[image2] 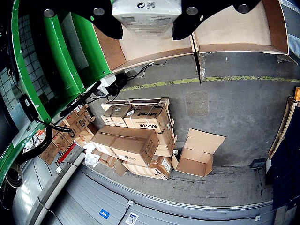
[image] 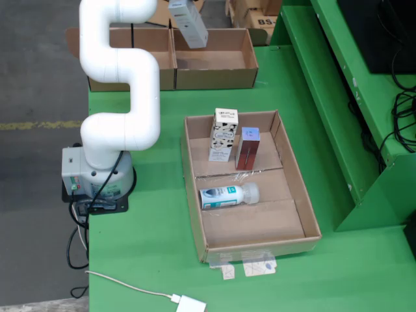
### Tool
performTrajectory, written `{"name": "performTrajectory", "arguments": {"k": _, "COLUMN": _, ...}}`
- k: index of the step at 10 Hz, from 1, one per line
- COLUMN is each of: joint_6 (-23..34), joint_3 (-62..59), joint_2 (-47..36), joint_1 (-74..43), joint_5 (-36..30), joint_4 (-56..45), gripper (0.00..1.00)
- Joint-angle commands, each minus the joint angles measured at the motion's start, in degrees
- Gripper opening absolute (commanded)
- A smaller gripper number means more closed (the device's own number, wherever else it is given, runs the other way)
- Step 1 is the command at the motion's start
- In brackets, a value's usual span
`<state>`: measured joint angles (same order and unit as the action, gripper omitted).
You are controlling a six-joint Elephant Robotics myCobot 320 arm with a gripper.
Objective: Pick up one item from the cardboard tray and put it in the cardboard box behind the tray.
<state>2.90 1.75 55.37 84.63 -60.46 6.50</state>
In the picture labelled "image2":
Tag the long brown cardboard box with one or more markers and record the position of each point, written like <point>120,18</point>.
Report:
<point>126,143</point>

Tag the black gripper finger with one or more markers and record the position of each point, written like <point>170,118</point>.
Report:
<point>103,21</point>
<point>189,23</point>

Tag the tape roll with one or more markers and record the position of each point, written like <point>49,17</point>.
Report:
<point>14,175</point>

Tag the small cardboard box red marks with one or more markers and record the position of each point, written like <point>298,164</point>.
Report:
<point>58,143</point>
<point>83,119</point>

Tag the dark blue crate stack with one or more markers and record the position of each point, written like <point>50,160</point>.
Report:
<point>286,164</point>

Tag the empty cardboard box with flaps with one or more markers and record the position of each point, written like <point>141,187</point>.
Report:
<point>194,161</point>

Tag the white carton box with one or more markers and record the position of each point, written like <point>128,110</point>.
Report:
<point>147,14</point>

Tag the crumpled white plastic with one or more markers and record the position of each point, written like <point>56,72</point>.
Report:
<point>92,155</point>

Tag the wooden beam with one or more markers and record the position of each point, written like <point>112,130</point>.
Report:
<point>282,126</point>

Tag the green metal shelf unit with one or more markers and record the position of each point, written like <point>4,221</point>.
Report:
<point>58,47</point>

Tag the small labelled cardboard box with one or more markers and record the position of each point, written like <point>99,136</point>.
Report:
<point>116,114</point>

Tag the orange object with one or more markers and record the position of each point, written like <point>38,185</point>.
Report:
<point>297,93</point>

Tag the black power brick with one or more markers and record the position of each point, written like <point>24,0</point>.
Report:
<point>27,105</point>

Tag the cardboard box white label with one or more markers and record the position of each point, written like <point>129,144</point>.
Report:
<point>152,170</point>

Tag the red bar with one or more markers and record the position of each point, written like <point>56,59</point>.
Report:
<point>66,153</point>

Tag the blue floor sticker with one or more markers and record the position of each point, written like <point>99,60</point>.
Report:
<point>104,213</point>

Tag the printed BS cardboard box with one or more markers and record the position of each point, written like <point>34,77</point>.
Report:
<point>150,119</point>

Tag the white floor sticker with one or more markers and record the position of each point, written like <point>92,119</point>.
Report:
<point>131,218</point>

